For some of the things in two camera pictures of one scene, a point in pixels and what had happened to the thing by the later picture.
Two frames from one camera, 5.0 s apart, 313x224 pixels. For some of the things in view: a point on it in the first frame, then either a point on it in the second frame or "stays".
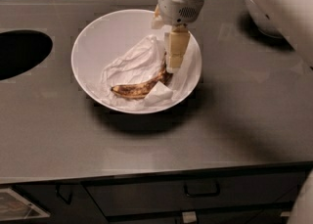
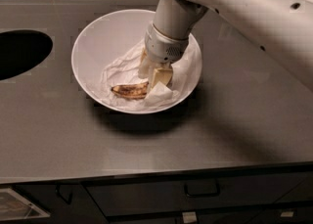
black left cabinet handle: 61,197 stays
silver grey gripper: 177,9 → 161,48
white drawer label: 189,216 stays
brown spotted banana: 140,89 stays
